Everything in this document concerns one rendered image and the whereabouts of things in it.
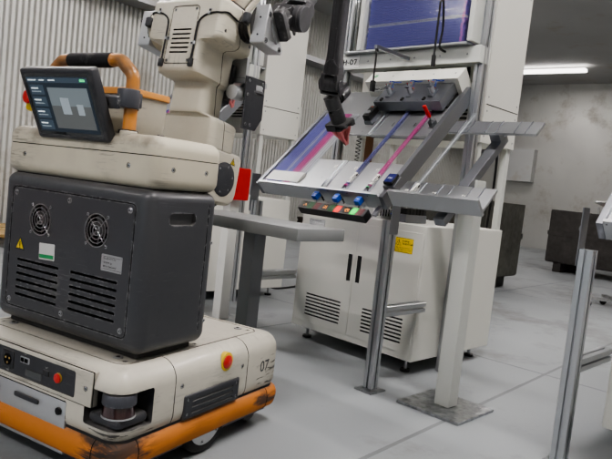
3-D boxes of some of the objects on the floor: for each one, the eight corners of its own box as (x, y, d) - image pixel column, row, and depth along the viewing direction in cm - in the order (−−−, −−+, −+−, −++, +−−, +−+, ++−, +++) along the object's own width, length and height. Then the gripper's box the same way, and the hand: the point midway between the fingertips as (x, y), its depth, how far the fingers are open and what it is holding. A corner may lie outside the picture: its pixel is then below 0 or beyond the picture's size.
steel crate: (564, 267, 835) (572, 211, 830) (655, 282, 766) (665, 221, 760) (540, 270, 766) (549, 209, 761) (638, 286, 696) (648, 219, 691)
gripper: (319, 112, 234) (331, 148, 242) (339, 112, 227) (351, 149, 235) (330, 104, 238) (341, 139, 245) (350, 104, 231) (362, 140, 238)
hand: (346, 142), depth 240 cm, fingers closed
